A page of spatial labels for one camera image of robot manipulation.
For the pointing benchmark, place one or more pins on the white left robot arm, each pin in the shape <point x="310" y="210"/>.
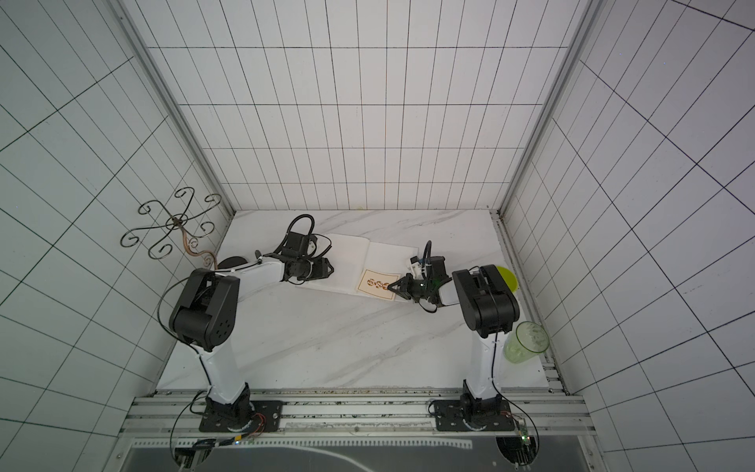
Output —
<point x="204" y="316"/>

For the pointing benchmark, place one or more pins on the lime green plastic bowl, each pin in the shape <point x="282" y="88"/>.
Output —
<point x="509" y="278"/>

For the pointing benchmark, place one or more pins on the clear green glass cup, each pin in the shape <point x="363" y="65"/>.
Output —
<point x="526" y="341"/>

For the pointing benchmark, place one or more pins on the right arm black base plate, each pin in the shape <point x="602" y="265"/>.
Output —
<point x="460" y="416"/>

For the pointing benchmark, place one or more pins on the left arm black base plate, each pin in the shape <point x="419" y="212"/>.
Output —
<point x="242" y="418"/>

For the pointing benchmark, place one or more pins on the aluminium mounting rail frame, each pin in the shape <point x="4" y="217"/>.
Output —
<point x="362" y="430"/>

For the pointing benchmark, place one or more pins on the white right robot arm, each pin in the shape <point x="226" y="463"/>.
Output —
<point x="489" y="309"/>

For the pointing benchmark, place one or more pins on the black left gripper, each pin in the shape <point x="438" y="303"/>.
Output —
<point x="322" y="269"/>

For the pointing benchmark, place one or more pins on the cream patterned photo card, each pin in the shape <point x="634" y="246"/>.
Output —
<point x="374" y="284"/>

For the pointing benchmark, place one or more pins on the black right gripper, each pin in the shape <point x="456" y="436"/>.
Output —
<point x="411" y="286"/>

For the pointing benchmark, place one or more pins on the copper wire jewelry stand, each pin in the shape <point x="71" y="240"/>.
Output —
<point x="192" y="228"/>

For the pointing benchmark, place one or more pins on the white photo album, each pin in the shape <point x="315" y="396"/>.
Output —
<point x="351" y="255"/>

